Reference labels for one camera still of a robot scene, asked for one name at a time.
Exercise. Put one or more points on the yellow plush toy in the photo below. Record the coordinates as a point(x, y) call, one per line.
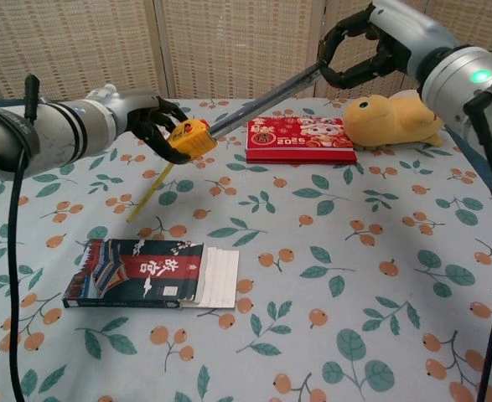
point(379, 121)

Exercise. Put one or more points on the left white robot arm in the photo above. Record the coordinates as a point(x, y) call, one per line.
point(61, 130)

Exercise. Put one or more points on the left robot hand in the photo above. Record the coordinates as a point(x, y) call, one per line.
point(132, 106)

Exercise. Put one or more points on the woven bamboo folding screen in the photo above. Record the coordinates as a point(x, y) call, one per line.
point(229, 46)

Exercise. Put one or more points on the yellow tape measure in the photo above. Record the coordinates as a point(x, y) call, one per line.
point(191, 138)

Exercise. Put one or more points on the floral print tablecloth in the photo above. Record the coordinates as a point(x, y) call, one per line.
point(296, 234)

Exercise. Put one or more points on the dark boxed book set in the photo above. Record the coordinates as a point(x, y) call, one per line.
point(145, 272)

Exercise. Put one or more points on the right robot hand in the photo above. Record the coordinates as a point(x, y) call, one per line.
point(413, 29)

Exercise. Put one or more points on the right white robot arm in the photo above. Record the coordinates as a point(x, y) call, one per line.
point(472, 104)

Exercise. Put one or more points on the red 2026 desk calendar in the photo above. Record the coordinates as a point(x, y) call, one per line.
point(300, 144)

